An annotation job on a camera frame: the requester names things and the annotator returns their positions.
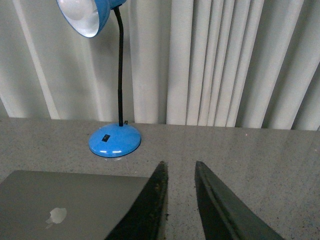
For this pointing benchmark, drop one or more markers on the blue desk lamp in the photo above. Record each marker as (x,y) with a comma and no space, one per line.
(88,18)

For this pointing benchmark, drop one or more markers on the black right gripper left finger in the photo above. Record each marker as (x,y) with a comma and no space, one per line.
(146,219)

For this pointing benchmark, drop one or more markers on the silver laptop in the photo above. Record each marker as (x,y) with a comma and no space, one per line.
(41,205)

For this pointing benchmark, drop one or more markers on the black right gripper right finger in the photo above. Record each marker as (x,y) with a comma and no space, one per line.
(223,215)

